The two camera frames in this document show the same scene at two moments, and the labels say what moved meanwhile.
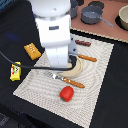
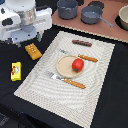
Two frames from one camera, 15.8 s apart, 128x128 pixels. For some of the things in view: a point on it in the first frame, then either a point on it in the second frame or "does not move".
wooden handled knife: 90,58 does not move
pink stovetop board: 110,11 does not move
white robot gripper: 53,20 -> 21,20
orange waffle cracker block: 32,51 does not move
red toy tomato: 66,94 -> 77,65
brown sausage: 81,42 does not move
